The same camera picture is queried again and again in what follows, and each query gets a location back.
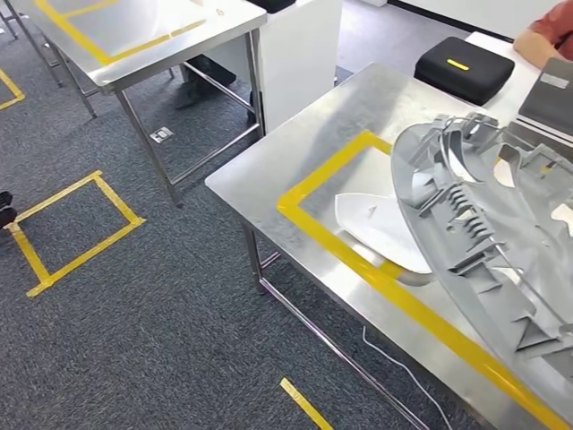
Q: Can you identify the steel table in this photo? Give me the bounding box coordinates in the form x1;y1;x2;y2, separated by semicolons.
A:
0;0;268;209

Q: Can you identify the yellow tape outline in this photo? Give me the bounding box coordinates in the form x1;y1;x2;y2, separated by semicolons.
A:
33;0;207;66
277;129;573;430

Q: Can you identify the white cable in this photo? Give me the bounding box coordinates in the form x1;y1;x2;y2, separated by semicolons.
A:
361;326;452;430

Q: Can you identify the black rubber foot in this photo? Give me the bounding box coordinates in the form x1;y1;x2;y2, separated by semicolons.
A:
0;191;17;229

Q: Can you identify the steel workbench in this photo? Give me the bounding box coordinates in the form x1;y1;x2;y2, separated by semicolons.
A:
205;63;573;430

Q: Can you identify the black case yellow label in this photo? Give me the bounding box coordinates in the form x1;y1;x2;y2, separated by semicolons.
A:
413;36;516;107

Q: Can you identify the white cabinet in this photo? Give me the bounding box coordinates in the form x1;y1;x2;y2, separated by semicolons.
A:
204;0;343;134

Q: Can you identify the grey plastic wheel cover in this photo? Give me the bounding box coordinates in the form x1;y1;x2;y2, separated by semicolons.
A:
391;112;573;426

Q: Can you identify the metal floor socket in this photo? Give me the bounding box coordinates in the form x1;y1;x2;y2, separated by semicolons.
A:
149;125;174;145

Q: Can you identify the black padded case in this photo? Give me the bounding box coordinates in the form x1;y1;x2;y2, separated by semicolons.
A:
248;0;296;14

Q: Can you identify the white mirror cover part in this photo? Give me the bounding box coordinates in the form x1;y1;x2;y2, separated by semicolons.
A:
335;193;433;277

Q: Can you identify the person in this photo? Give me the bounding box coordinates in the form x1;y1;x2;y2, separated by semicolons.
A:
513;0;573;69

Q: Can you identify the white desk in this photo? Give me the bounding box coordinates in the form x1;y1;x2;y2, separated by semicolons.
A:
465;30;543;125

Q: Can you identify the grey laptop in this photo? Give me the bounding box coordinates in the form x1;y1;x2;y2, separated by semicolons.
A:
507;57;573;150

